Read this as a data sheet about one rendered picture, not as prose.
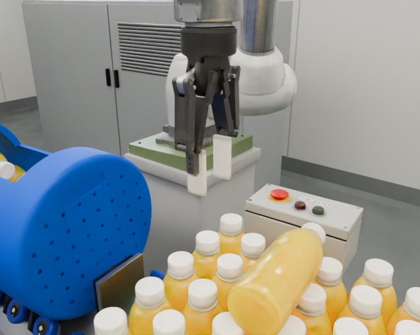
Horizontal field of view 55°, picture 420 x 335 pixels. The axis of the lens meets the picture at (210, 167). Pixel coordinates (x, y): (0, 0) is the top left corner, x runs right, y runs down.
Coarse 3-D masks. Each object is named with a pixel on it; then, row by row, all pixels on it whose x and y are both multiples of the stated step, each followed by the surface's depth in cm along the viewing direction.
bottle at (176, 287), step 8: (168, 272) 61; (192, 272) 61; (168, 280) 61; (176, 280) 60; (184, 280) 60; (192, 280) 61; (168, 288) 60; (176, 288) 60; (184, 288) 60; (168, 296) 60; (176, 296) 60; (184, 296) 60; (176, 304) 60; (184, 304) 60
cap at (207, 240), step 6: (198, 234) 67; (204, 234) 67; (210, 234) 67; (216, 234) 67; (198, 240) 65; (204, 240) 65; (210, 240) 65; (216, 240) 65; (198, 246) 65; (204, 246) 65; (210, 246) 65; (216, 246) 65
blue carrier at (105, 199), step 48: (0, 144) 102; (0, 192) 60; (48, 192) 58; (96, 192) 65; (144, 192) 75; (0, 240) 58; (48, 240) 59; (96, 240) 68; (144, 240) 79; (0, 288) 64; (48, 288) 61
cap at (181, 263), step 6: (180, 252) 62; (186, 252) 62; (168, 258) 61; (174, 258) 61; (180, 258) 61; (186, 258) 61; (192, 258) 61; (168, 264) 60; (174, 264) 59; (180, 264) 59; (186, 264) 59; (192, 264) 60; (174, 270) 59; (180, 270) 59; (186, 270) 59; (192, 270) 61
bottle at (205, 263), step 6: (198, 252) 66; (204, 252) 65; (210, 252) 65; (216, 252) 66; (222, 252) 68; (198, 258) 66; (204, 258) 66; (210, 258) 66; (216, 258) 66; (198, 264) 66; (204, 264) 65; (210, 264) 65; (216, 264) 65; (198, 270) 65; (204, 270) 65; (210, 270) 65; (216, 270) 65; (204, 276) 65; (210, 276) 65
